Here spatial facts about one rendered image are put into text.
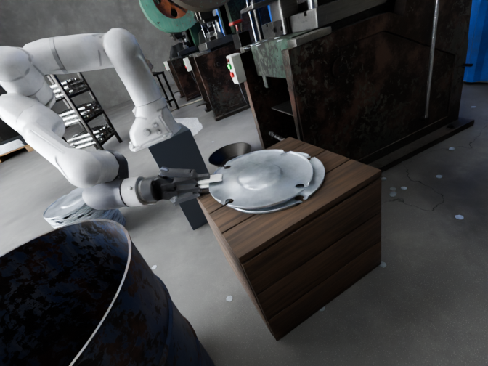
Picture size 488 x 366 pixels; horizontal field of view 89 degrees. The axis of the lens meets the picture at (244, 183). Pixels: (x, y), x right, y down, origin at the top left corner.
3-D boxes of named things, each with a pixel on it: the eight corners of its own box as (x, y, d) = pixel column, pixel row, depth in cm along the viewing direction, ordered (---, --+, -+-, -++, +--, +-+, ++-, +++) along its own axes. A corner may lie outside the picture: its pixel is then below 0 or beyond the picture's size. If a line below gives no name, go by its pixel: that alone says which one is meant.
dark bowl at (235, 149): (218, 179, 152) (214, 170, 149) (207, 163, 178) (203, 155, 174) (261, 160, 157) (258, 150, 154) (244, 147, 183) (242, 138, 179)
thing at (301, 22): (317, 28, 86) (315, 8, 82) (263, 38, 123) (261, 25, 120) (386, 2, 91) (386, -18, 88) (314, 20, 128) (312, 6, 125)
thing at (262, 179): (273, 224, 52) (272, 221, 51) (189, 191, 70) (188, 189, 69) (331, 160, 68) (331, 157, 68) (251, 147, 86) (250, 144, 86)
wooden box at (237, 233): (276, 342, 67) (238, 258, 49) (224, 256, 98) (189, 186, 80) (381, 263, 77) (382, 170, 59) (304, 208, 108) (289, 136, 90)
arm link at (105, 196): (110, 147, 68) (130, 147, 78) (67, 154, 70) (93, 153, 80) (123, 210, 71) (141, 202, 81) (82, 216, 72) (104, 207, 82)
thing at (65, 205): (48, 226, 111) (47, 226, 110) (41, 209, 131) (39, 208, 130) (109, 190, 125) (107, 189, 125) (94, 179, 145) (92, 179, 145)
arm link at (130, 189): (115, 189, 69) (133, 186, 68) (133, 166, 79) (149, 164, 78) (134, 222, 75) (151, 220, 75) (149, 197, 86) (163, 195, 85)
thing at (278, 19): (261, 43, 96) (252, 2, 89) (247, 46, 108) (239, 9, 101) (315, 23, 100) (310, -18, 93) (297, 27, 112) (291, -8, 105)
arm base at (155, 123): (132, 155, 93) (111, 120, 86) (128, 144, 108) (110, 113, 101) (186, 131, 99) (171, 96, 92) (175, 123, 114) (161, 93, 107)
